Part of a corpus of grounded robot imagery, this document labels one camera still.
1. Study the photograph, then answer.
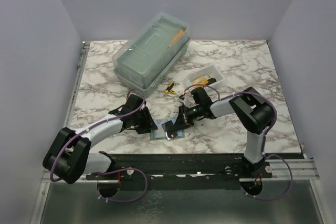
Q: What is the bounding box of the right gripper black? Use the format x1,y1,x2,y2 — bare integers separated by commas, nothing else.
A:
172,104,203,132

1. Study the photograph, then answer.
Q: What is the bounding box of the white card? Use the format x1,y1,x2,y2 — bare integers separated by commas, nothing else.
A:
153,120,166,139

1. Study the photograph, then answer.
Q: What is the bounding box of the black VIP card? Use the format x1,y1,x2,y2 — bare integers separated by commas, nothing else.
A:
162,120,178,140

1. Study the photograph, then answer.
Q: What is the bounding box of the green leather card holder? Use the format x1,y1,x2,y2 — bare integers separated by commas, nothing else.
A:
150,118,185,141

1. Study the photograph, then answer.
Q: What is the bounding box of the white card tray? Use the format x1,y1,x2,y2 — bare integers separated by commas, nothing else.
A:
183,63,225,90

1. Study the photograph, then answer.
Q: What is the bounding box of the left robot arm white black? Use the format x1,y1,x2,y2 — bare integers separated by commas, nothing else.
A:
43,94,158,184

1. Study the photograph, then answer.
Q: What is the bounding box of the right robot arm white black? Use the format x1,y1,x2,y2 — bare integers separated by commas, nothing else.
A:
162,87,277,178

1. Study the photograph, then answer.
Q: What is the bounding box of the yellow black small screwdriver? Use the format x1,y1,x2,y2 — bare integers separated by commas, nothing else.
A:
164,82,176,94

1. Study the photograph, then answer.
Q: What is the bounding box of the clear plastic storage box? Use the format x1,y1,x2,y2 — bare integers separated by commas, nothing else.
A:
112,13,190,97

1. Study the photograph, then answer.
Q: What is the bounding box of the orange tool inside box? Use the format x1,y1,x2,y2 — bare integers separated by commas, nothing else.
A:
169,29,184,46

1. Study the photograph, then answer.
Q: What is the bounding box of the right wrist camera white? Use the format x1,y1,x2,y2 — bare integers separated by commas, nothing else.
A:
179,95,191,108

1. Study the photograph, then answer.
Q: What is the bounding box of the black front mounting rail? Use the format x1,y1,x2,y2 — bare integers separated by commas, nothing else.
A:
86,153,274,192

